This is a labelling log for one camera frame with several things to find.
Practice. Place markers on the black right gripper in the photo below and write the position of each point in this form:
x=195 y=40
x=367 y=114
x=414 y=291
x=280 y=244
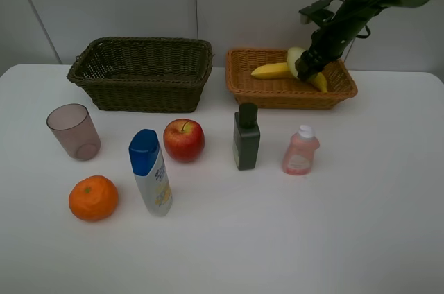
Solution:
x=329 y=42

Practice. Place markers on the halved avocado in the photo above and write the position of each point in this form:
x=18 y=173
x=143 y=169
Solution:
x=293 y=54

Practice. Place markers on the yellow banana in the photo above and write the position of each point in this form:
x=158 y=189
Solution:
x=283 y=71

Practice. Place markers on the dark green bottle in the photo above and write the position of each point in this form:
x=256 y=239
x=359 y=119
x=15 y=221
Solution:
x=246 y=136

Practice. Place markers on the pink soap bottle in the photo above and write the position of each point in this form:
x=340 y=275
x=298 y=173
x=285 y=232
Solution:
x=299 y=157

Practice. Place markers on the red apple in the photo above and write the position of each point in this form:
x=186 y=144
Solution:
x=184 y=140

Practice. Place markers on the orange wicker basket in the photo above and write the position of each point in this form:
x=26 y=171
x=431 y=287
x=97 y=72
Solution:
x=283 y=93

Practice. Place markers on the dark brown wicker basket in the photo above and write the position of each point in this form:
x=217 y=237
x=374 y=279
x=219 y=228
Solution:
x=143 y=74

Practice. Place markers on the white blue shampoo bottle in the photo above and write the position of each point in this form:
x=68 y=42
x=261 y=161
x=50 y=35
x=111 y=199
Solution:
x=150 y=172

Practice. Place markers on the translucent pink plastic cup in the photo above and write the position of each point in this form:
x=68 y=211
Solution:
x=73 y=127

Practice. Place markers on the orange mandarin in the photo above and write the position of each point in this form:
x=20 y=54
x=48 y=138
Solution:
x=93 y=199

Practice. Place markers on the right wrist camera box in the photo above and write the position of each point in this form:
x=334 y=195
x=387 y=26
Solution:
x=317 y=13

